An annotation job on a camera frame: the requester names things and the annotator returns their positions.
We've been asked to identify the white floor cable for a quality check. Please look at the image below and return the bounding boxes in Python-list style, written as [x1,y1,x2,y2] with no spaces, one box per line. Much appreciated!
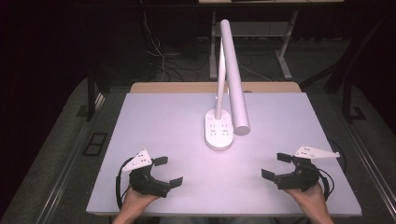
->
[142,11,167,82]

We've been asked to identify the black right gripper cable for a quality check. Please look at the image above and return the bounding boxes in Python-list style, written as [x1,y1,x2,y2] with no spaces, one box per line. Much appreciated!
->
[317,138,347,202]

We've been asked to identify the black metal stand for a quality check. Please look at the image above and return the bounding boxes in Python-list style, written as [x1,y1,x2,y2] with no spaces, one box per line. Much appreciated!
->
[299,17,368,124]
[86,65,110,122]

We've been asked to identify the black floor frame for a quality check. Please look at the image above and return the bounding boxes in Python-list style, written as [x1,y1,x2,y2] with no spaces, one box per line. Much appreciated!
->
[81,132,109,157]

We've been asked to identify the white desk lamp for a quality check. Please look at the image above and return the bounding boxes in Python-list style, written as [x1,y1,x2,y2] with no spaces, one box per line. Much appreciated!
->
[204,19,251,152]

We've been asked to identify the person's left hand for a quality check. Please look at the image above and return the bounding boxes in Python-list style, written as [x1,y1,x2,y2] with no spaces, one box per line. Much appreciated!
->
[119,186,161,217]

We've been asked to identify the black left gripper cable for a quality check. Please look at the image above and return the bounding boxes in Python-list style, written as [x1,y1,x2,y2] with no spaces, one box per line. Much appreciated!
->
[115,157,135,210]

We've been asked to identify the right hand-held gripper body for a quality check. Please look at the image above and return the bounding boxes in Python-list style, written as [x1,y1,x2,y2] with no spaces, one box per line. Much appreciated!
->
[275,145,341,192]

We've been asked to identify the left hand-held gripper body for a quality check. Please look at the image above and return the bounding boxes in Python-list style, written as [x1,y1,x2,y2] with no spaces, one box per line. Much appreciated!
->
[120,148,172,199]

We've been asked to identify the metal floor rail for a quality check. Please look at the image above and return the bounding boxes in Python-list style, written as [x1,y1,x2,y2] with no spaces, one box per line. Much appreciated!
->
[35,92,106,224]
[337,118,396,220]

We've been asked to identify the person's right hand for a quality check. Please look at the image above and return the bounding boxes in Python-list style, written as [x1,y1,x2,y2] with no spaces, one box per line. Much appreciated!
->
[283,183,329,217]

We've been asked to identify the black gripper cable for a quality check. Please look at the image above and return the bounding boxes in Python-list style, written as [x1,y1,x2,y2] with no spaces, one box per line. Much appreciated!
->
[115,157,135,210]
[317,138,347,202]

